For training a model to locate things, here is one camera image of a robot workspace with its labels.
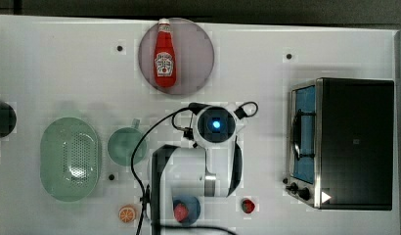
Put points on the orange slice toy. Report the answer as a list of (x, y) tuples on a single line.
[(127, 213)]

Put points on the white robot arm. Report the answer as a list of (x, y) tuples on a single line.
[(181, 177)]

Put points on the green mug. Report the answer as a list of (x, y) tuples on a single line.
[(123, 145)]

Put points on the red ketchup bottle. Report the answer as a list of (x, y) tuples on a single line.
[(164, 56)]

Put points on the green perforated colander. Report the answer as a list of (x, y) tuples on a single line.
[(70, 159)]

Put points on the grey round plate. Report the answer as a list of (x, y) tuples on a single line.
[(194, 57)]

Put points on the red strawberry on table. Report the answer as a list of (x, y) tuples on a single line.
[(247, 205)]

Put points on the red strawberry in bowl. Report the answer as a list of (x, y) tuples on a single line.
[(181, 212)]

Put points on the silver black toaster oven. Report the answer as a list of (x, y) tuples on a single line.
[(341, 144)]

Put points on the black round pot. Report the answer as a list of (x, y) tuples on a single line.
[(8, 119)]

